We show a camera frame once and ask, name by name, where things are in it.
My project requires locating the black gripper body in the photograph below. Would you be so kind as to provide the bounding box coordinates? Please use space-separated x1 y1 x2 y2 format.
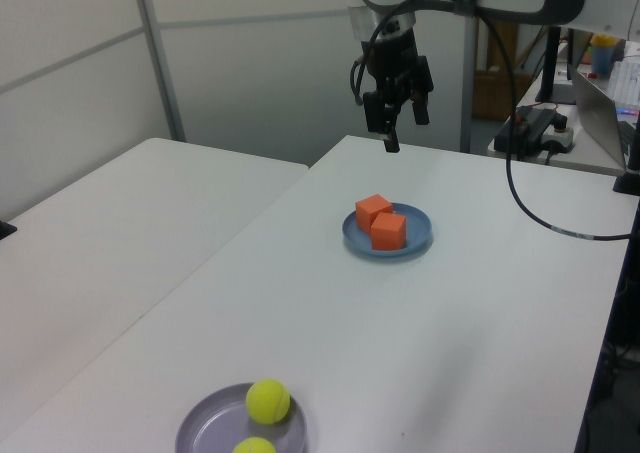
368 26 421 100

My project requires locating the orange foam cube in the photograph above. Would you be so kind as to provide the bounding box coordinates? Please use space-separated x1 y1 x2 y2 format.
370 212 407 252
354 193 395 235

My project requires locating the yellow tennis ball black print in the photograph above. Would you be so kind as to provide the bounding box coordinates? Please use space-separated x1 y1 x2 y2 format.
245 378 291 426

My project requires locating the plain yellow tennis ball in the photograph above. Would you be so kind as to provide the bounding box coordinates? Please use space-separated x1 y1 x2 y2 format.
232 436 278 453

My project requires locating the brown wooden cabinet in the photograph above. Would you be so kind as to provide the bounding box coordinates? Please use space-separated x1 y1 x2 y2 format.
472 20 539 122

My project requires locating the black power box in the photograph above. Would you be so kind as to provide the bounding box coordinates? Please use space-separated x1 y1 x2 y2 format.
494 106 557 152

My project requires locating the black monitor stand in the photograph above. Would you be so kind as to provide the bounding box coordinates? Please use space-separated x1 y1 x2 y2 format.
534 25 576 105

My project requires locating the blue plate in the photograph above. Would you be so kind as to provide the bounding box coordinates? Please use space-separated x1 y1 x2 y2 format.
341 202 433 263

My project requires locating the grey emergency stop button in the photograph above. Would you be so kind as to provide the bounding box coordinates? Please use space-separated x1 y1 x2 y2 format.
542 114 575 155

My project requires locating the black monitor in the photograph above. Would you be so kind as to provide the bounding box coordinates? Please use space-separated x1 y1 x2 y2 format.
568 25 597 67

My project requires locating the silver laptop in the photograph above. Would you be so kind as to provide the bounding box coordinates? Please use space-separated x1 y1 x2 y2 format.
567 62 640 172

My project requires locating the blue bottle yellow lid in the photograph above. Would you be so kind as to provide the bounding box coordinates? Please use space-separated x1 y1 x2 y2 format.
589 31 617 77

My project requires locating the white side desk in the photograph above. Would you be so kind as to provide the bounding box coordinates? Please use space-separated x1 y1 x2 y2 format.
487 55 640 177

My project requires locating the white printed carton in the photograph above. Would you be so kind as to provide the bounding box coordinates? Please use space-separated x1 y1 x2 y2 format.
610 52 640 110

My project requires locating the purple plate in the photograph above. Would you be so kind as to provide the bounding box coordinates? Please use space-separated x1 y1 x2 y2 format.
174 382 308 453

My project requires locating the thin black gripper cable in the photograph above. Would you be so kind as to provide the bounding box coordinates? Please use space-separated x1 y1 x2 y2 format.
349 55 371 107

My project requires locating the grey metal partition post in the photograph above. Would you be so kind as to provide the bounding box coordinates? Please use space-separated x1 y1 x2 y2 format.
458 15 477 155
130 0 187 144

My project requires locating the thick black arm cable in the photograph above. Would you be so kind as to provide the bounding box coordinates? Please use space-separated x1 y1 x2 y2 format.
367 0 632 242

